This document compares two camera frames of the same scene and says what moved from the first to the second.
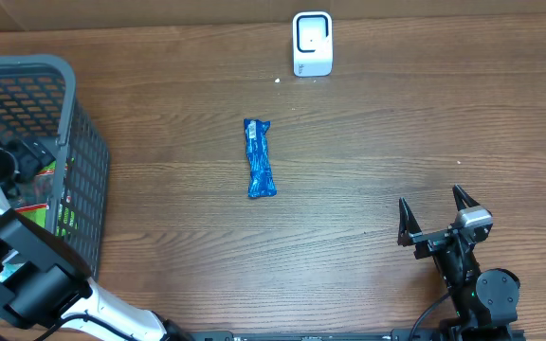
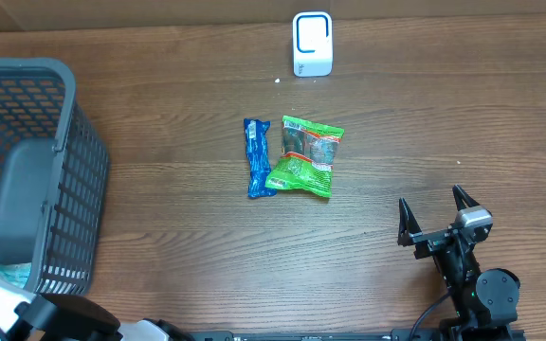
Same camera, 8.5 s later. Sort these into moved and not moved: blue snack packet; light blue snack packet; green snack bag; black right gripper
Moved: green snack bag
Not moved: black right gripper; blue snack packet; light blue snack packet
